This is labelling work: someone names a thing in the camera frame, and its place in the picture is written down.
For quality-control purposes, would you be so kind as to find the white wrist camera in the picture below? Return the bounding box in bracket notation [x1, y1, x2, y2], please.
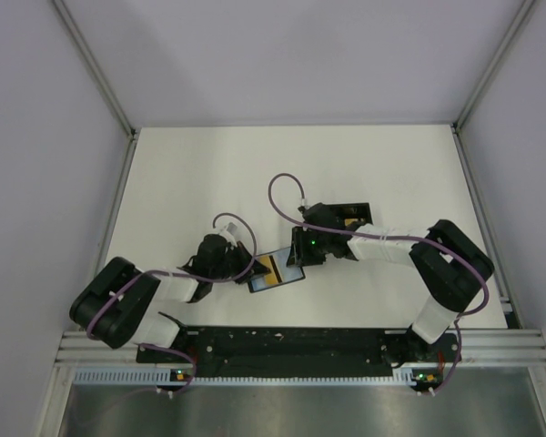
[298, 198, 309, 213]
[218, 222, 238, 245]

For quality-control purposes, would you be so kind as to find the white slotted cable duct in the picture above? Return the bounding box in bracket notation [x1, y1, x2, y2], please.
[73, 367, 435, 388]

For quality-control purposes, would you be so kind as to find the aluminium front rail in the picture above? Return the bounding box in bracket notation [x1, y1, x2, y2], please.
[56, 329, 546, 368]

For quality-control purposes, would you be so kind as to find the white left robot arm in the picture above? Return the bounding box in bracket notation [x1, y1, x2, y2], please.
[69, 230, 268, 361]

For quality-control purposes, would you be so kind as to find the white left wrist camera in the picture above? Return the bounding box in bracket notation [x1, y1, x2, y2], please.
[218, 222, 238, 245]

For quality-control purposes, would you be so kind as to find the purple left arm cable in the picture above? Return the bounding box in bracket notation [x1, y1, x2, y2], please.
[86, 212, 258, 397]

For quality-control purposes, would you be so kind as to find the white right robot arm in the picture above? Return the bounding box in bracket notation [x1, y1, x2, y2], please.
[288, 203, 495, 361]

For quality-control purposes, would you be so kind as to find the black plastic card tray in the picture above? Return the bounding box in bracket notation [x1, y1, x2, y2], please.
[328, 202, 373, 224]

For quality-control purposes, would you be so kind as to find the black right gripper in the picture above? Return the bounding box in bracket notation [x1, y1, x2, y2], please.
[287, 226, 330, 268]

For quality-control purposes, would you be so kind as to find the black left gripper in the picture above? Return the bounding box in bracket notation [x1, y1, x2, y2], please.
[210, 241, 270, 284]

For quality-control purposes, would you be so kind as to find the yellow card black stripe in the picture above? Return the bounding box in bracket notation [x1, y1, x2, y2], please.
[251, 255, 283, 292]

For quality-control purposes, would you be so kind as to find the aluminium frame post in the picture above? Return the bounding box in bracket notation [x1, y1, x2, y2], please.
[49, 0, 140, 137]
[452, 0, 542, 133]

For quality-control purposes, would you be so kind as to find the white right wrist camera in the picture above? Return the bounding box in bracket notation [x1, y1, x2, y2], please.
[298, 198, 309, 213]

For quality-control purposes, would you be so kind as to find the black leather card holder wallet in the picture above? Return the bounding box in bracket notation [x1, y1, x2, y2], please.
[248, 247, 306, 293]

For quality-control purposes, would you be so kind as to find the aluminium left frame post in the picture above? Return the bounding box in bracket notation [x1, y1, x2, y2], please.
[49, 0, 140, 137]

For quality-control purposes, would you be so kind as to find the aluminium right frame post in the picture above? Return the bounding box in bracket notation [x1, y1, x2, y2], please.
[452, 0, 542, 133]

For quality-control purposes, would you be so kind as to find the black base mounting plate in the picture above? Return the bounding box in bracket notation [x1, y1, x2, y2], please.
[136, 323, 463, 379]

